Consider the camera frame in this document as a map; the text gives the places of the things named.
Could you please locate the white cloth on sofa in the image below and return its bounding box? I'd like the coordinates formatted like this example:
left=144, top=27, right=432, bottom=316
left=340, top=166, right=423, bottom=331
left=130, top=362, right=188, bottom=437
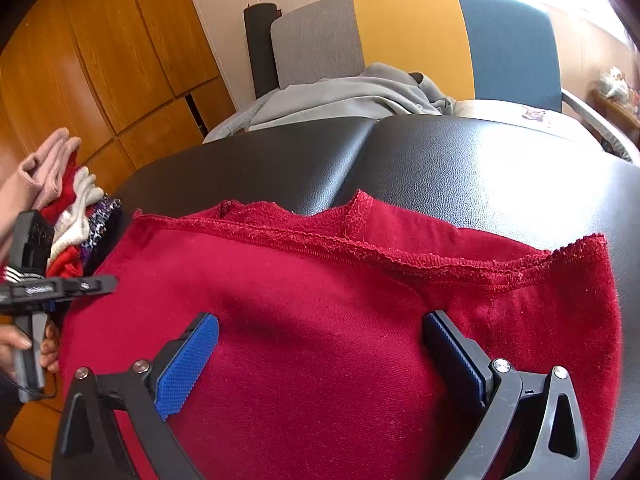
left=454, top=100, right=589, bottom=136

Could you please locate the grey yellow blue sofa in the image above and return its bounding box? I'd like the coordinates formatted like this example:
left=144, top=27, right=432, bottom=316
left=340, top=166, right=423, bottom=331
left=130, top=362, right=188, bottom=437
left=270, top=0, right=639, bottom=164

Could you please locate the grey hooded sweatshirt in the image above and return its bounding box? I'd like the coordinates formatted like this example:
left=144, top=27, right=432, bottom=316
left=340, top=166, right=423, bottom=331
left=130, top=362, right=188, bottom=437
left=204, top=63, right=456, bottom=143

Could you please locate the red knit sweater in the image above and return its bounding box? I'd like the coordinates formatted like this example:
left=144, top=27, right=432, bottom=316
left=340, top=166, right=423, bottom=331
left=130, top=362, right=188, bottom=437
left=60, top=193, right=622, bottom=479

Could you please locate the black rolled mat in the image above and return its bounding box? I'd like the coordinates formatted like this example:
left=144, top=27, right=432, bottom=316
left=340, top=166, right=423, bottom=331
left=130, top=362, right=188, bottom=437
left=243, top=2, right=282, bottom=98

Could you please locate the pile of folded clothes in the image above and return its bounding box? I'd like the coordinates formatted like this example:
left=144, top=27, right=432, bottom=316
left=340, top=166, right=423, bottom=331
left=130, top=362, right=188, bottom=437
left=1, top=128, right=120, bottom=281

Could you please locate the orange wooden wardrobe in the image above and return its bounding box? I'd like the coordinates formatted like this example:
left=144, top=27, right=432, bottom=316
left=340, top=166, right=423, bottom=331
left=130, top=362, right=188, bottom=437
left=0, top=0, right=237, bottom=480

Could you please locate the person's left hand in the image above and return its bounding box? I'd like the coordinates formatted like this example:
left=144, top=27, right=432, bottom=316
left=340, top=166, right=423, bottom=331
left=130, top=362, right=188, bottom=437
left=0, top=322, right=60, bottom=378

